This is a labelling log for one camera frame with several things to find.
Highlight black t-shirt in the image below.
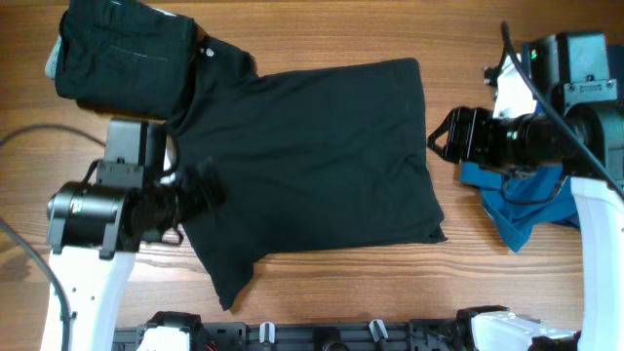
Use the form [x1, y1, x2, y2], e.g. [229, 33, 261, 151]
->
[173, 38, 445, 309]

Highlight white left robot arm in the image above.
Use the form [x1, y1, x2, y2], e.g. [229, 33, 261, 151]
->
[41, 160, 227, 350]

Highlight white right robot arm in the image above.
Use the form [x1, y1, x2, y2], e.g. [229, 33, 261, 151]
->
[427, 101, 623, 350]

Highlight blue polo shirt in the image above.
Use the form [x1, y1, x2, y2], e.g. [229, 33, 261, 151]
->
[459, 163, 580, 253]

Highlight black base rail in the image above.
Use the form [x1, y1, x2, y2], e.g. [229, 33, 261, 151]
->
[112, 317, 469, 351]

